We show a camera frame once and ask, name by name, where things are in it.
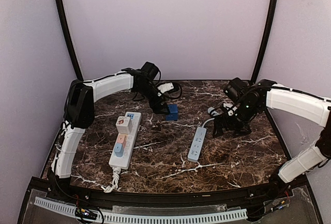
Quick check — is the dark blue cube socket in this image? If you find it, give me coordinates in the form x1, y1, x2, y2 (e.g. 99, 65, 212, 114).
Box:
165, 104, 178, 121

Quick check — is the white cube socket adapter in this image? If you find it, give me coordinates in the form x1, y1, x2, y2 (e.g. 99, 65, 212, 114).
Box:
116, 116, 132, 135

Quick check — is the pink plug adapter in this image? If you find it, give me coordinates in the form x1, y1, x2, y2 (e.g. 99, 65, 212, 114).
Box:
116, 133, 127, 146

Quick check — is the light blue plug adapter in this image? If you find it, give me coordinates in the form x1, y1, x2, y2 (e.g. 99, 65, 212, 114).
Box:
113, 143, 124, 157

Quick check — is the white multicolour power strip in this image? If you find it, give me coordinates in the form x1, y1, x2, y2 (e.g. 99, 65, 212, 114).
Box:
109, 112, 142, 170

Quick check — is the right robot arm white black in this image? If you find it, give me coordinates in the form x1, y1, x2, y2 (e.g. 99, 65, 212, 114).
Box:
208, 78, 330, 184

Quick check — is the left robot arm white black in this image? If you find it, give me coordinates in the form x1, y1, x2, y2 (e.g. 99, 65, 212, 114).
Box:
52, 66, 175, 178

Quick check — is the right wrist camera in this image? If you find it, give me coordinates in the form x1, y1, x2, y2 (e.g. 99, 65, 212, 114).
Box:
223, 78, 248, 102

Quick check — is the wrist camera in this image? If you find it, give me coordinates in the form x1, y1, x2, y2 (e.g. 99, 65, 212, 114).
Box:
139, 61, 182, 98
223, 78, 248, 102

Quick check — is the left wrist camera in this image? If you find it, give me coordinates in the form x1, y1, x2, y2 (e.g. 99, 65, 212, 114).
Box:
139, 61, 182, 98

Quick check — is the right black frame post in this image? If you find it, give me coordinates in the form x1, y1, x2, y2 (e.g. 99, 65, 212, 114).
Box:
250, 0, 277, 83

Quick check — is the black frame post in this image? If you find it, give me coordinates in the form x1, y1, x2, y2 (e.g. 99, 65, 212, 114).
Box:
250, 0, 277, 83
55, 0, 83, 81

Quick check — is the white coiled cable with plug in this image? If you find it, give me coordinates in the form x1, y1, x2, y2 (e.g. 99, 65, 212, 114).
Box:
100, 167, 122, 192

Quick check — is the left black frame post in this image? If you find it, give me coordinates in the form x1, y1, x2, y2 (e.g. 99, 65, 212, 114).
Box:
55, 0, 83, 81

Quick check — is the black front table rail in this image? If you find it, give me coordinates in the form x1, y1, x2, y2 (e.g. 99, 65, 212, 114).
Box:
27, 177, 287, 208

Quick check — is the white slotted cable duct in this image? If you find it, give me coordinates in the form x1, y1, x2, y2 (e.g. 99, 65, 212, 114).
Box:
34, 197, 248, 223

